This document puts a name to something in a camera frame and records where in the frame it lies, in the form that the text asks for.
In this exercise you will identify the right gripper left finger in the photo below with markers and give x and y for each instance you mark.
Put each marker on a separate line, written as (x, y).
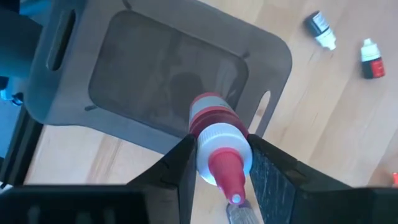
(161, 193)

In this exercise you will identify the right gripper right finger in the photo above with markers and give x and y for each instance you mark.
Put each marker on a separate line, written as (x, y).
(311, 199)

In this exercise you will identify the large red food coloring bottle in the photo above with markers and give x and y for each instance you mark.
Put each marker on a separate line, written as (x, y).
(395, 180)
(224, 146)

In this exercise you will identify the smoky translucent plastic bin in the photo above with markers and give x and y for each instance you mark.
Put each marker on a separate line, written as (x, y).
(140, 62)

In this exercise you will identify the small red-label dropper bottle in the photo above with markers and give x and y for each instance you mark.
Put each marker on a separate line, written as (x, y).
(371, 62)

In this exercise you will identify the black aluminium table frame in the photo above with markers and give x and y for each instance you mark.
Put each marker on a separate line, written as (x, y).
(18, 149)

